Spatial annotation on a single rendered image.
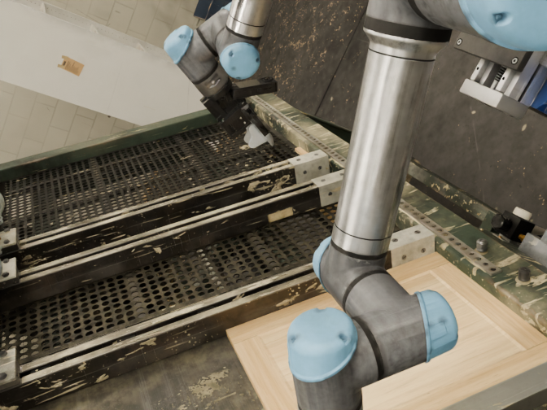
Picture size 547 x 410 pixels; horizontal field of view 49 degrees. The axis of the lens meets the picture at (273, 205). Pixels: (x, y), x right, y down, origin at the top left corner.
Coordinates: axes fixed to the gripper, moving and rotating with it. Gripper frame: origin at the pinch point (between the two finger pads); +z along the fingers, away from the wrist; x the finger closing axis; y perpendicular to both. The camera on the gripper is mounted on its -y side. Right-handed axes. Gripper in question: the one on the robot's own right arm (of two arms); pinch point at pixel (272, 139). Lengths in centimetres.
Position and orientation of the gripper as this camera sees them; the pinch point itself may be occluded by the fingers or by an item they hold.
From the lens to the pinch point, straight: 150.1
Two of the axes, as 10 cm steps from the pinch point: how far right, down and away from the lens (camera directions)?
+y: -7.6, 6.5, 0.3
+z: 5.6, 6.2, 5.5
